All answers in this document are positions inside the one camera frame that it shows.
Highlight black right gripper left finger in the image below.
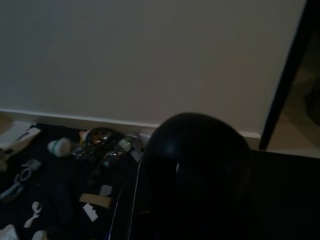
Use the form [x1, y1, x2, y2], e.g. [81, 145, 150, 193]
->
[141, 118, 179, 240]

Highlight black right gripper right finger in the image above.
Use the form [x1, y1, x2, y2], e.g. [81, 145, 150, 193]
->
[174, 112, 254, 240]

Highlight black floor mat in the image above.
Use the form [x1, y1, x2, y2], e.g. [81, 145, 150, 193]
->
[0, 121, 151, 240]

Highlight clear crumpled plastic wrapper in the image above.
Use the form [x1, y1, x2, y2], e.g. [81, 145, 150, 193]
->
[116, 131, 141, 154]

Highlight small grey square tag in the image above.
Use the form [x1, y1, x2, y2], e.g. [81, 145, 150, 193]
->
[99, 184, 113, 197]

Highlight small wooden block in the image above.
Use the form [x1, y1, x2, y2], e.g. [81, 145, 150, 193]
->
[78, 192, 112, 208]

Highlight dark glossy plastic bag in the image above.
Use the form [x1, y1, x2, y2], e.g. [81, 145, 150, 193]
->
[79, 126, 119, 152]

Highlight white notched card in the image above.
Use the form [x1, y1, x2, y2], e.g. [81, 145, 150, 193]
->
[82, 202, 100, 221]

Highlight white baseboard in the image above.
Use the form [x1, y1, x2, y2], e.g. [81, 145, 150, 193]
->
[0, 108, 262, 145]

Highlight white plastic hook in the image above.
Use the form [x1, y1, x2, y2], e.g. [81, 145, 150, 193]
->
[23, 201, 44, 229]

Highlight thin white cable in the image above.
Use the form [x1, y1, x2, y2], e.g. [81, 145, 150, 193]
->
[111, 151, 144, 240]

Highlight dark door frame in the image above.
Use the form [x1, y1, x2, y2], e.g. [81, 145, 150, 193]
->
[258, 0, 320, 151]

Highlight grey carabiner strap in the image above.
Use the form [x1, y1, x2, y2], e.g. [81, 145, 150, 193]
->
[0, 159, 42, 201]

